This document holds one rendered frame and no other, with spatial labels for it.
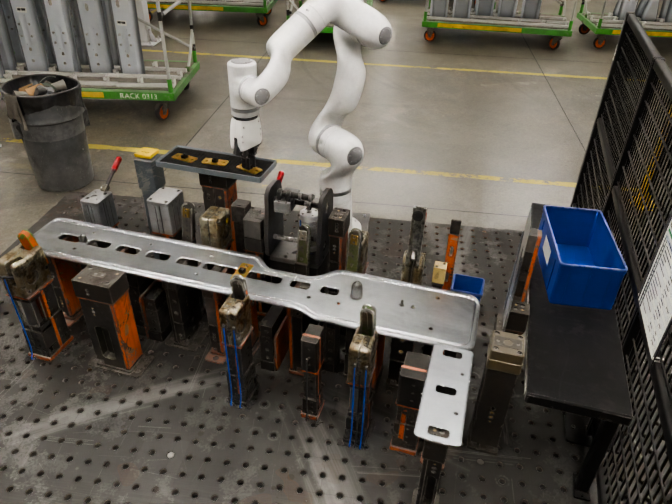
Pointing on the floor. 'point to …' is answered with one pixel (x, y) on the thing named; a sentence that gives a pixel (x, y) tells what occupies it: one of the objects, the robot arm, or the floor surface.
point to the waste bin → (51, 128)
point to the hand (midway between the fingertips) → (248, 161)
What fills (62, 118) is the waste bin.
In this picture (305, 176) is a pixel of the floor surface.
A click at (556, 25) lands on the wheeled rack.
